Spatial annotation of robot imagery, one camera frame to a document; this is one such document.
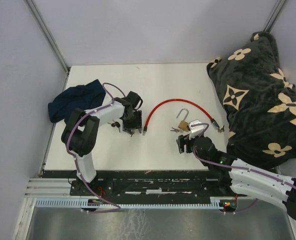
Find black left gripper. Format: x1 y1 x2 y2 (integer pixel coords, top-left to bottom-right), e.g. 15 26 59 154
122 109 142 135

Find brass padlock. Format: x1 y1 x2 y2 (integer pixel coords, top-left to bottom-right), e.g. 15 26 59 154
176 108 190 132

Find red cable lock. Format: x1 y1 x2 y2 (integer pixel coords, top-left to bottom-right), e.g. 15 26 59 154
142 98 221 135

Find silver key bunch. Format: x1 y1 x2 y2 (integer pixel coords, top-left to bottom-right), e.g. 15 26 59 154
218 126 225 133

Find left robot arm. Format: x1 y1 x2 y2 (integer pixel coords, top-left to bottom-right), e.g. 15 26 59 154
61 91 143 195

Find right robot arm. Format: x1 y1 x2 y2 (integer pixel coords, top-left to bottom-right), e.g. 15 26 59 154
176 135 296 220

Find black head keys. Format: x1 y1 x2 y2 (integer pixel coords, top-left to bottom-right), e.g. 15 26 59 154
109 121 121 132

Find navy blue cloth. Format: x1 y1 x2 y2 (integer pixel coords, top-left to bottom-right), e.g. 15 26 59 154
48 79 106 124

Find black floral blanket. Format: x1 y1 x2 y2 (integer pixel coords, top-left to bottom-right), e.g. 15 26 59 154
207 31 296 169

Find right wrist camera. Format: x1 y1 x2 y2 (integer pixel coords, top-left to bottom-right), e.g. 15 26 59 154
188 119 208 140

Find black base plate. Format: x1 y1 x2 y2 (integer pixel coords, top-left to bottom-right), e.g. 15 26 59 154
41 169 238 198

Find white slotted cable duct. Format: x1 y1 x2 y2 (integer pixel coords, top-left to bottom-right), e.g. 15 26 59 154
34 197 238 208

